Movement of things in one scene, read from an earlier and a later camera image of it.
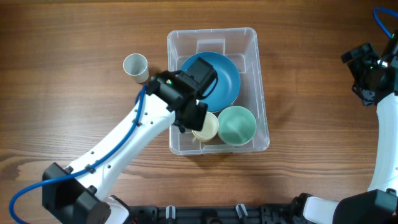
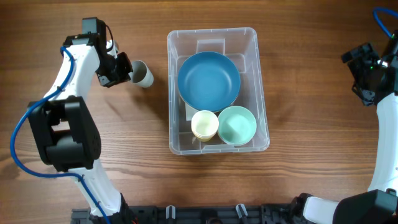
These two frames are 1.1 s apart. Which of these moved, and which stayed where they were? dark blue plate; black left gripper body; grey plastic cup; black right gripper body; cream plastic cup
Moved: grey plastic cup; black left gripper body
Stayed: cream plastic cup; black right gripper body; dark blue plate
